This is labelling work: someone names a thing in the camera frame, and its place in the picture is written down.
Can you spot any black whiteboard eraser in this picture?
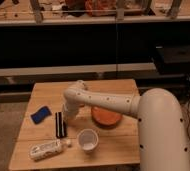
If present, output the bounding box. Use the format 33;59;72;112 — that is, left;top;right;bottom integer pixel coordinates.
55;112;67;139

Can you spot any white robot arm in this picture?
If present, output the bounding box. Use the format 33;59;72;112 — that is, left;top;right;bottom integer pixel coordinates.
62;80;190;171

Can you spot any blue sponge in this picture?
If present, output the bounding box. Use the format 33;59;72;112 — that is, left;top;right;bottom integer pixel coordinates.
31;106;51;124

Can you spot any orange plate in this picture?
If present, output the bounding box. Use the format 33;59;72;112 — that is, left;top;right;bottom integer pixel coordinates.
91;107;122;127

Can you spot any white paper cup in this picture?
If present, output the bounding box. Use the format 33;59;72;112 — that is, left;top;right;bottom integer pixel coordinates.
77;129;99;154

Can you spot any wooden table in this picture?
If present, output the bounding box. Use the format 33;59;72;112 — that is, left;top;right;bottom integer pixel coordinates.
9;82;139;171

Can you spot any white plastic bottle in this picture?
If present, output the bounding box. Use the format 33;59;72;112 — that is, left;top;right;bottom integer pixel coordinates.
29;139;72;161

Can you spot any black box on right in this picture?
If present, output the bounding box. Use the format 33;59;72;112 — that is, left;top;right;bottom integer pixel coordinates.
153;45;190;74

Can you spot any long metal shelf rail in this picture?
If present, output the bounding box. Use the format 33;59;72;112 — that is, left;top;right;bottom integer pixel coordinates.
0;63;156;77

